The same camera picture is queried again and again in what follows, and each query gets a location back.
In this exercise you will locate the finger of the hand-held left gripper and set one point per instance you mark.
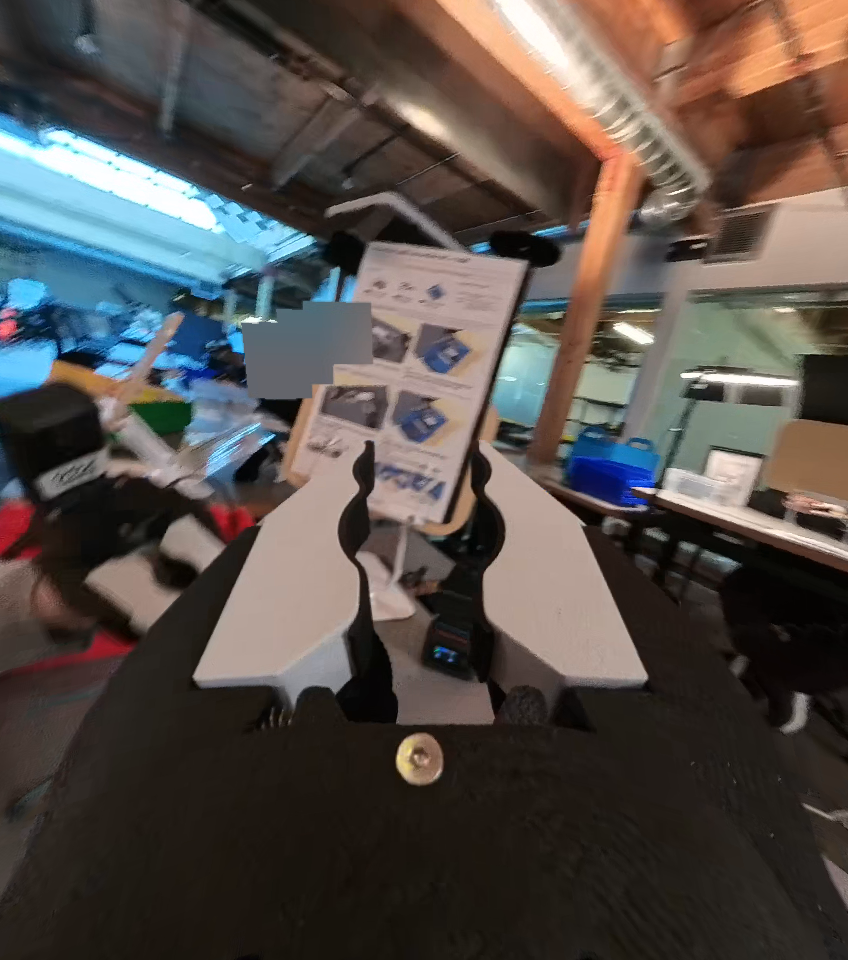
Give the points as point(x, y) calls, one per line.
point(128, 592)
point(195, 544)

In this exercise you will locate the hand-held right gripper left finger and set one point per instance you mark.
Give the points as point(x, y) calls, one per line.
point(289, 577)

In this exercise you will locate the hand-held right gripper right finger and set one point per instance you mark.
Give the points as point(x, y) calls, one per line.
point(559, 577)

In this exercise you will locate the clear plastic sheet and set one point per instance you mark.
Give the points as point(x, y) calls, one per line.
point(221, 442)

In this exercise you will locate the white sheet stand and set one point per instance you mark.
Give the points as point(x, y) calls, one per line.
point(394, 585)

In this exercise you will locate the red plastic bin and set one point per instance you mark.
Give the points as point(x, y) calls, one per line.
point(11, 532)

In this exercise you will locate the green plastic bin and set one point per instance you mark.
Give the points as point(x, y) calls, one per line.
point(161, 416)

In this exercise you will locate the wooden easel board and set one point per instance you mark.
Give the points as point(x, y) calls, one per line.
point(295, 457)

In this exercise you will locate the small black device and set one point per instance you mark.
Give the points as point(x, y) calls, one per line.
point(450, 649)

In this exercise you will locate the framed printed tag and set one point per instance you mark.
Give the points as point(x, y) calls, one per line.
point(733, 474)

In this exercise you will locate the long wooden desk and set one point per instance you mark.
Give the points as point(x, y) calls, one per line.
point(769, 525)

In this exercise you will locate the studio light on stand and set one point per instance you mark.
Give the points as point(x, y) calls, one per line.
point(724, 379)

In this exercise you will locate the printed instruction sheet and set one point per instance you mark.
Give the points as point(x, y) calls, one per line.
point(454, 315)

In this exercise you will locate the tan board on clear stand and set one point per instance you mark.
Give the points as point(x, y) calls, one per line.
point(829, 465)

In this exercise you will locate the black lamp head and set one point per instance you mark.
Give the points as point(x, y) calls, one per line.
point(345, 251)

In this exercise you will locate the black round disc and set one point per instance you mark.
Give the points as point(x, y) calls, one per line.
point(521, 247)

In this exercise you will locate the wooden post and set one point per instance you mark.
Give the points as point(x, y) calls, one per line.
point(589, 315)

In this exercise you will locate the wall vent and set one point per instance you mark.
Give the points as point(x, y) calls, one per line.
point(739, 236)

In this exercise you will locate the metal air duct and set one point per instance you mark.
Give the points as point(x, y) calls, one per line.
point(619, 97)

